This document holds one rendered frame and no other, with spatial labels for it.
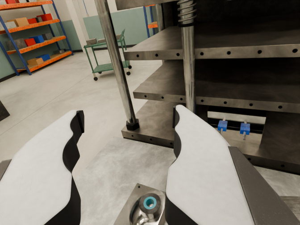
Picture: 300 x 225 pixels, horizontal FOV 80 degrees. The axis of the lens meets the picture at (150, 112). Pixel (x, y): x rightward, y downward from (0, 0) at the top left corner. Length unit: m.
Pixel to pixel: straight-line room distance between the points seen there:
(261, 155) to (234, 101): 0.30
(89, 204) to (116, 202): 0.12
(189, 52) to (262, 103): 0.42
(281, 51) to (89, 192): 1.01
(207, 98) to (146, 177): 0.51
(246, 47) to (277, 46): 0.11
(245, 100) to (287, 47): 0.27
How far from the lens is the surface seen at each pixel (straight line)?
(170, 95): 1.05
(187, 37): 0.86
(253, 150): 1.08
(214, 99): 0.99
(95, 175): 1.02
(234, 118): 1.03
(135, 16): 7.45
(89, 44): 4.67
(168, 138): 1.12
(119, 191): 0.91
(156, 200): 0.72
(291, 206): 0.77
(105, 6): 1.02
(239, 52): 0.89
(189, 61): 0.88
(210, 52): 0.90
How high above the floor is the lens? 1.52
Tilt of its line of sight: 32 degrees down
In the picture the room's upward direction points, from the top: 11 degrees counter-clockwise
